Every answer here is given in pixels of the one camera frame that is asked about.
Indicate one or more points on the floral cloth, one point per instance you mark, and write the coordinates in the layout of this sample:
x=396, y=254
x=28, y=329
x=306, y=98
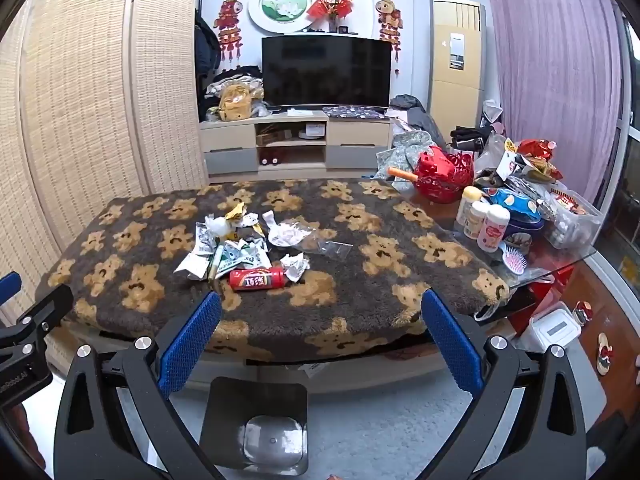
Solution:
x=407, y=147

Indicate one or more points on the red patterned slipper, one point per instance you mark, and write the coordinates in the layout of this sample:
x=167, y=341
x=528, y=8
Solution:
x=604, y=350
x=582, y=312

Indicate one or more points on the white fluffy rug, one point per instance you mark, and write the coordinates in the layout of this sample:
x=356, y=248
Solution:
x=360, y=430

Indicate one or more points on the grey jacket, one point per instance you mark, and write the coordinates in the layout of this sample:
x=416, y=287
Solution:
x=420, y=115

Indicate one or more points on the woven folding screen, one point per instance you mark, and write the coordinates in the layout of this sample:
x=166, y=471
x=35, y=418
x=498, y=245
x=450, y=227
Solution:
x=90, y=85

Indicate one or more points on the red can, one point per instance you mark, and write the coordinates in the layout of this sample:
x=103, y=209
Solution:
x=257, y=280

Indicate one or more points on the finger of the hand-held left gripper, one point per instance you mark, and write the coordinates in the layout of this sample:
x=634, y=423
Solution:
x=9, y=289
x=50, y=305

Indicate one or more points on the red openwork basket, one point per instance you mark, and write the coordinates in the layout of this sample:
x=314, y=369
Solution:
x=440, y=175

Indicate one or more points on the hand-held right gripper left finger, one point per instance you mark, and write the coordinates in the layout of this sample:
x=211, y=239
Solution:
x=192, y=345

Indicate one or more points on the pale green tube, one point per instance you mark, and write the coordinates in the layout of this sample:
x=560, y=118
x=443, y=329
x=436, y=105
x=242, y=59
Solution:
x=215, y=266

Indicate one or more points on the red snack bag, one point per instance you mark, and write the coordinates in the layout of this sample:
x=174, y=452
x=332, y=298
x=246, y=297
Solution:
x=537, y=150

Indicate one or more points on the clear plastic storage box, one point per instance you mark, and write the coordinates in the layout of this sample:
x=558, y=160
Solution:
x=575, y=220

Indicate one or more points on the pile of wrappers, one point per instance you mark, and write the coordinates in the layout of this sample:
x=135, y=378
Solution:
x=200, y=255

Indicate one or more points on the black bag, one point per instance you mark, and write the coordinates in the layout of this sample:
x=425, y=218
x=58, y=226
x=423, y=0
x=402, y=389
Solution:
x=470, y=139

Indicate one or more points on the clear plastic bag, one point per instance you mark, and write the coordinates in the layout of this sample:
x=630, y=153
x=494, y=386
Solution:
x=332, y=250

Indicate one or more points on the purple curtain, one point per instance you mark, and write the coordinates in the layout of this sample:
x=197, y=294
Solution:
x=550, y=60

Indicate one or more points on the standing air conditioner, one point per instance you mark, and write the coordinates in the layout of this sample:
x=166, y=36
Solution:
x=455, y=90

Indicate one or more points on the yellow backpack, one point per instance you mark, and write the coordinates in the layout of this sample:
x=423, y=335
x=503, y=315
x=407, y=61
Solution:
x=235, y=102

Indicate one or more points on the beige TV stand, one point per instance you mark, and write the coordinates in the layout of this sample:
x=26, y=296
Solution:
x=357, y=132

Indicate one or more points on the white hairbrush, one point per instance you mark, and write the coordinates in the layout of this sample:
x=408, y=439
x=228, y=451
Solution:
x=515, y=260

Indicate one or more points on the small white bottle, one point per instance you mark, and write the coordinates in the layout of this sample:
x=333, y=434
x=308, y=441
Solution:
x=475, y=222

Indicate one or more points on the black television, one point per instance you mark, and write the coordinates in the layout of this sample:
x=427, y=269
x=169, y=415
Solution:
x=325, y=70

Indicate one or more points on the red hanging wall ornament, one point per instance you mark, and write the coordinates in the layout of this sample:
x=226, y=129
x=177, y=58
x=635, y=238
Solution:
x=229, y=12
x=390, y=17

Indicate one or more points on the bear print blanket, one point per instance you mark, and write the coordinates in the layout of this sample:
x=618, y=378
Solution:
x=375, y=285

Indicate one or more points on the round wall plate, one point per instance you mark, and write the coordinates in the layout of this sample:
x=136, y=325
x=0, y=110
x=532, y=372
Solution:
x=280, y=5

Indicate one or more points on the black trash bin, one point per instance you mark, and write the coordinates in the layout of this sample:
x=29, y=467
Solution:
x=225, y=410

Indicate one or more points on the white lidded box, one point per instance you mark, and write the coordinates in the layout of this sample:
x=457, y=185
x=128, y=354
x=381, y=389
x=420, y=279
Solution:
x=550, y=330

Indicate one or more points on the flower vase with red fans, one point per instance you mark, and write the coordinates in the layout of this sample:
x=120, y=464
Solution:
x=332, y=7

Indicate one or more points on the blue snack bag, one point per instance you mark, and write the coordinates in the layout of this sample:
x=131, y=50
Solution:
x=520, y=207

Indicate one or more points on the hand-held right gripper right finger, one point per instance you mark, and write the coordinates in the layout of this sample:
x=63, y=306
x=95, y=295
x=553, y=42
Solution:
x=450, y=340

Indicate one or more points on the dark hanging coats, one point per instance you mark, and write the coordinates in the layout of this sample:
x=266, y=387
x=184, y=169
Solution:
x=205, y=50

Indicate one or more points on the person's left forearm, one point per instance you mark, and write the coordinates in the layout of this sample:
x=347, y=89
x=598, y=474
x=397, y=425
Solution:
x=25, y=435

